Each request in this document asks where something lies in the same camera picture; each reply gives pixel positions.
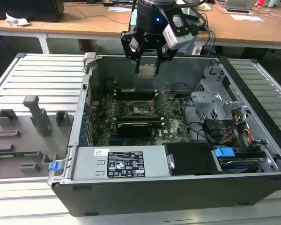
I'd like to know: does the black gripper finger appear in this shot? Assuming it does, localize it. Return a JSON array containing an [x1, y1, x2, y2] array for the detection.
[[120, 30, 146, 74], [155, 44, 178, 75]]

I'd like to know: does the silver square CPU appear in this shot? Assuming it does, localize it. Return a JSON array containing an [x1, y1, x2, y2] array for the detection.
[[138, 63, 156, 78]]

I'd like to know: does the CPU socket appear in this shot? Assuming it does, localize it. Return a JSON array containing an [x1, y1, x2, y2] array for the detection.
[[127, 100, 159, 118]]

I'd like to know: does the blue expansion slot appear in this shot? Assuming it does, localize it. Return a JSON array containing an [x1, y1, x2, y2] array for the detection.
[[109, 133, 132, 144]]

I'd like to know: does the grey case latch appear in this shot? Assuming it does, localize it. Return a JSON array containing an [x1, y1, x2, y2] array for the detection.
[[83, 52, 96, 68]]

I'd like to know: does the wooden desk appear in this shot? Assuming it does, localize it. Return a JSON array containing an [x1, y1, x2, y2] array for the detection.
[[0, 1, 138, 55], [196, 4, 281, 50]]

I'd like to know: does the green motherboard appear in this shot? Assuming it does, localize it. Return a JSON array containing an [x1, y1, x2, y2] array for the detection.
[[90, 91, 195, 147]]

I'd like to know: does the silver metal drive cage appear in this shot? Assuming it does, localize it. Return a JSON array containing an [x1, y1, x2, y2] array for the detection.
[[191, 65, 250, 122]]

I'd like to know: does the black graphics card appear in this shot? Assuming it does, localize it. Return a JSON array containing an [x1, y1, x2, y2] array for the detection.
[[117, 121, 153, 138]]

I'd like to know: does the silver laptop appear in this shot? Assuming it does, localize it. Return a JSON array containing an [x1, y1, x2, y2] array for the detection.
[[223, 0, 258, 14]]

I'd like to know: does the black computer box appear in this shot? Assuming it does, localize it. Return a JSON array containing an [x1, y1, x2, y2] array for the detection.
[[0, 0, 65, 23]]

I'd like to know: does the black plastic shroud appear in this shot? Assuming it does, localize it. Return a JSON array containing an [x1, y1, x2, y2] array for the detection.
[[165, 142, 223, 176]]

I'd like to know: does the crumpled white paper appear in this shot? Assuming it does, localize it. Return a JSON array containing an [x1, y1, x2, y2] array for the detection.
[[5, 13, 31, 27]]

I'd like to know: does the hard disk in blue carrier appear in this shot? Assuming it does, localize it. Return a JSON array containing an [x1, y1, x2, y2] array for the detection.
[[213, 145, 260, 174]]

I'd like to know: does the grey power supply unit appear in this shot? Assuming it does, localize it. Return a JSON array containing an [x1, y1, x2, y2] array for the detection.
[[70, 145, 171, 181]]

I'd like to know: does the blue case latch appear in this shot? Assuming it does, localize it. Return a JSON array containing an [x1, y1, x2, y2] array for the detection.
[[48, 161, 61, 172]]

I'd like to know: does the black open PC case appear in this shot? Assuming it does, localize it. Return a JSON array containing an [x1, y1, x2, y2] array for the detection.
[[50, 52, 281, 218]]

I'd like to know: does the grey parts rack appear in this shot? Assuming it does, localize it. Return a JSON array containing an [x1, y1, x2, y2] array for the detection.
[[0, 95, 74, 180]]

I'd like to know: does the green RAM stick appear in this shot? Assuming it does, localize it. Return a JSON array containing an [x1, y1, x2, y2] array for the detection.
[[0, 150, 39, 158]]

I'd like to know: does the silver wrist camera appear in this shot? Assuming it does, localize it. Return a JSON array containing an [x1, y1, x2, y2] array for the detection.
[[128, 37, 140, 52]]

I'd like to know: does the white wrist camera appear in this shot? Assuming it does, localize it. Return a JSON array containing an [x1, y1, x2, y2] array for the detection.
[[162, 14, 200, 50]]

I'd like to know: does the thin black cable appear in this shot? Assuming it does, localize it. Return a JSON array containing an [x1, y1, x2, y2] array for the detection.
[[170, 82, 195, 92]]

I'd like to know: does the blue cable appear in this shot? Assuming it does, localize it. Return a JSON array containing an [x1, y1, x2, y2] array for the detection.
[[202, 24, 216, 56]]

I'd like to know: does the thick black cable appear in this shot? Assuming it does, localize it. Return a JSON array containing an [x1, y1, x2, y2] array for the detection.
[[183, 96, 217, 144]]

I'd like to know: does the yellow orange wire bundle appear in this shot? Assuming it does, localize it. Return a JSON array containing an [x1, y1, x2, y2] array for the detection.
[[221, 113, 251, 145]]

